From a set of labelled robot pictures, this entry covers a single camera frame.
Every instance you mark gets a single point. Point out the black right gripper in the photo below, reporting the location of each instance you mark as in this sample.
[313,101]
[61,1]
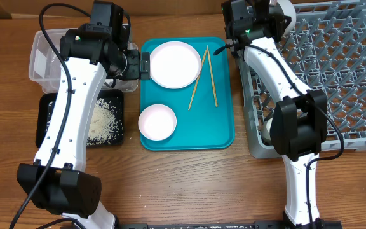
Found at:
[269,20]

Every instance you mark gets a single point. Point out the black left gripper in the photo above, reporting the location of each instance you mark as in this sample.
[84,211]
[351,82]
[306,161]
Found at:
[134,71]

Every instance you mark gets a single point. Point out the grey-green bowl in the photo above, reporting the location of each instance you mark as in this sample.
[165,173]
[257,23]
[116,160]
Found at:
[288,9]

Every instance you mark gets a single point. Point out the large white round plate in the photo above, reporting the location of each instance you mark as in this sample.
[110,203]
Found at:
[174,64]

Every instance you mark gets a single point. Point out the pink bowl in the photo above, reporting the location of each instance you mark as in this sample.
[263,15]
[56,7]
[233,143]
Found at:
[157,122]

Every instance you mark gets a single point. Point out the pale green plastic cup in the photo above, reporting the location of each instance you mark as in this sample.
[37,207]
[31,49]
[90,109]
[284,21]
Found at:
[265,131]

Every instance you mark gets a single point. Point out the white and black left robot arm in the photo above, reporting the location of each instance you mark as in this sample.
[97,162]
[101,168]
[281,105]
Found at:
[56,180]

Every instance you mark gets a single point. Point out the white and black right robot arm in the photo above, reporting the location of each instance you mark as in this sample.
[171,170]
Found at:
[299,123]

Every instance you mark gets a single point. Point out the grey dishwasher rack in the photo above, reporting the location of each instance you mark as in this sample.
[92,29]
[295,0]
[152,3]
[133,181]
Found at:
[327,50]

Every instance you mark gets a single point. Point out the black waste tray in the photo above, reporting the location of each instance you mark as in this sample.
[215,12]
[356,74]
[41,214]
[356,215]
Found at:
[46,105]

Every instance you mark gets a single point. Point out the clear plastic waste bin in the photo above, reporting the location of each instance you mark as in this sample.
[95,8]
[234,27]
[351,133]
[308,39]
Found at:
[45,68]

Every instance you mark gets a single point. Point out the teal plastic serving tray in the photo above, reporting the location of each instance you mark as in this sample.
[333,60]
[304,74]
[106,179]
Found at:
[204,126]

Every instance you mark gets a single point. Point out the black rail at table edge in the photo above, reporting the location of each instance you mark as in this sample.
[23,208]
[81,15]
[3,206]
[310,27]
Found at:
[255,225]

